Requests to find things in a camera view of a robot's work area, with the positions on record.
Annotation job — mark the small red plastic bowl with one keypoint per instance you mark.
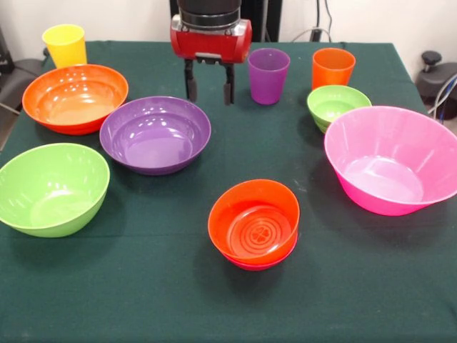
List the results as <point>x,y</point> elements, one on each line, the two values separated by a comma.
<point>257,267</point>

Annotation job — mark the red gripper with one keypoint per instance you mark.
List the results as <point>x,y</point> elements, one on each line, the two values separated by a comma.
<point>210,44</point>

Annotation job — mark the grey office chair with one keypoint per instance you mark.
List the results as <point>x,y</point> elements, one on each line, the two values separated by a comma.
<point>21,76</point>

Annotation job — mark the yellow plastic cup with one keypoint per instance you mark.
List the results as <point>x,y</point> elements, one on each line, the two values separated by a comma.
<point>66,46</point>

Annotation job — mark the small green plastic bowl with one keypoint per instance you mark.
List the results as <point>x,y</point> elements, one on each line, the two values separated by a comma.
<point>335,103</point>

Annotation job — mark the black power adapter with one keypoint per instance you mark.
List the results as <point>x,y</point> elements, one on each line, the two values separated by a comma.
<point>316,34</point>

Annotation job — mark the large green plastic bowl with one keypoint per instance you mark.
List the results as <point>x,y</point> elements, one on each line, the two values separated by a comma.
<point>53,193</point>

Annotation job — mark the dark green tablecloth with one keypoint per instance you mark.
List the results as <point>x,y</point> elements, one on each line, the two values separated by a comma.
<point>285,303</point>

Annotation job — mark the orange plastic cup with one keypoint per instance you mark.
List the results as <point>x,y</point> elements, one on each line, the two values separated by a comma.
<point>332,71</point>

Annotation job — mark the large orange plastic bowl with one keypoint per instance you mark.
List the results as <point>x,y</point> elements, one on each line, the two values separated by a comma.
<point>71,103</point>

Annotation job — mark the large pink plastic bowl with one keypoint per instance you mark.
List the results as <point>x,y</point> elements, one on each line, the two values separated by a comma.
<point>385,160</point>

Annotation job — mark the purple plastic bowl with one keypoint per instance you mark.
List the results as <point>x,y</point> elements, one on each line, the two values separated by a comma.
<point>153,135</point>

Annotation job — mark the small orange plastic bowl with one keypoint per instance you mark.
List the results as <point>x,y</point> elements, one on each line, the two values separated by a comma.
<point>221,214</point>

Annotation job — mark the purple plastic cup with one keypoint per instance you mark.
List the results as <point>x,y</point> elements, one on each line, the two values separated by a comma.
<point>267,82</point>

